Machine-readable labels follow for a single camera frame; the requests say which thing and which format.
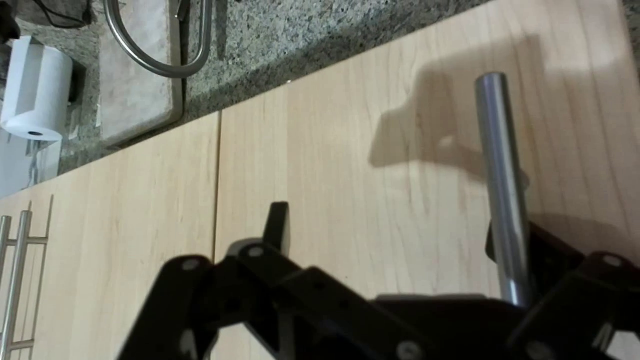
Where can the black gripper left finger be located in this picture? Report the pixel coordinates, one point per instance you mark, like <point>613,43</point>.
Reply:
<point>220,300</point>

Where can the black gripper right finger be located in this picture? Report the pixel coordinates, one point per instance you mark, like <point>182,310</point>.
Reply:
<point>586,300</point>

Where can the light wood cabinet door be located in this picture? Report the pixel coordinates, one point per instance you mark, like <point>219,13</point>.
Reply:
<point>372,221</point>
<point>132,253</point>

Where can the steel kitchen faucet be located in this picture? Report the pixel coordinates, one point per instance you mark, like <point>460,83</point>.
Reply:
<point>169,71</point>

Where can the white paper towel roll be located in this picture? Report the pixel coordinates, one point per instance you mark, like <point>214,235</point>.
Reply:
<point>37,87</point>

